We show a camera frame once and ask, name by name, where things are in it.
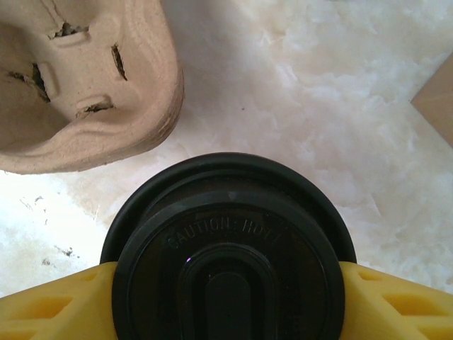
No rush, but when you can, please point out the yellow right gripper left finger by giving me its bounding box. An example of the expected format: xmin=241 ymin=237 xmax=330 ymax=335
xmin=0 ymin=261 xmax=118 ymax=340

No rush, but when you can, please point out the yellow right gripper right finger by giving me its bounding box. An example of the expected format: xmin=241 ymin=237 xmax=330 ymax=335
xmin=339 ymin=260 xmax=453 ymax=340

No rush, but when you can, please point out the black plastic cup lid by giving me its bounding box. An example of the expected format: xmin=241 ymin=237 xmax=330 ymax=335
xmin=100 ymin=152 xmax=357 ymax=340

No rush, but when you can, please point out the brown cardboard napkin tray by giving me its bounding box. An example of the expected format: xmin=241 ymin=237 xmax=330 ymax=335
xmin=410 ymin=52 xmax=453 ymax=149

